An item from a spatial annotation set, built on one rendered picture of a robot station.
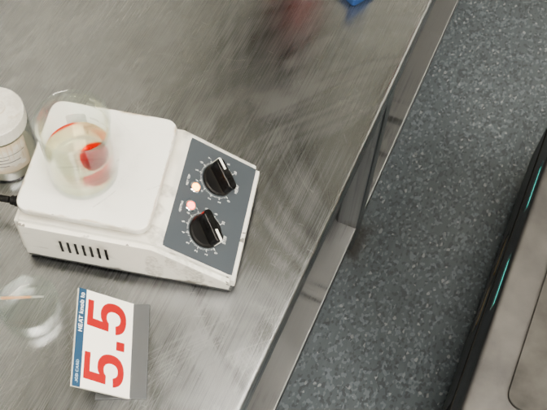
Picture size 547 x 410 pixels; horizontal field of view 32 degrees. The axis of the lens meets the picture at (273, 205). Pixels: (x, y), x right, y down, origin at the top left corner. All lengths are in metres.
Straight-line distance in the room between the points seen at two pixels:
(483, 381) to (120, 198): 0.65
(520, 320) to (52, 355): 0.71
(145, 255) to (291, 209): 0.16
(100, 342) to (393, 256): 1.00
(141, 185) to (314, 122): 0.23
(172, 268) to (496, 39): 1.37
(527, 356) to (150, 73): 0.65
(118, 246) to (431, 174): 1.11
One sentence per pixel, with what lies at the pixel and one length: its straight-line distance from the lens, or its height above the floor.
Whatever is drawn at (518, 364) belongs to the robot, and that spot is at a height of 0.36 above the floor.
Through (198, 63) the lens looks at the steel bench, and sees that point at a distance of 1.03.
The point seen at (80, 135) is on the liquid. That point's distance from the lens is 0.84.
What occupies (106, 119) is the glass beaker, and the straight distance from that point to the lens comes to 0.81.
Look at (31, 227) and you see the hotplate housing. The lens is 0.86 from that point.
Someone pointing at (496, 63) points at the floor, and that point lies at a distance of 2.07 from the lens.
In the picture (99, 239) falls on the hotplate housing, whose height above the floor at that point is 0.82.
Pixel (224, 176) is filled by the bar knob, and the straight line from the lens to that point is 0.87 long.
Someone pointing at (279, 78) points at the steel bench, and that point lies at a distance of 1.02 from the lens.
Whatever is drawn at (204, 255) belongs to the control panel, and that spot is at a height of 0.80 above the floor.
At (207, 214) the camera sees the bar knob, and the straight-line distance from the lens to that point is 0.85.
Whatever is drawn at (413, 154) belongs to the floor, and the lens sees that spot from 1.89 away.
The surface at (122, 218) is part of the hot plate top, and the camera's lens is 0.83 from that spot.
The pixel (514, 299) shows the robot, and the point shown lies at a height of 0.36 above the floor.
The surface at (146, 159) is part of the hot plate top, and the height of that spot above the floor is 0.84.
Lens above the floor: 1.56
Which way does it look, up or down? 60 degrees down
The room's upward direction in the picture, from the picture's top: 5 degrees clockwise
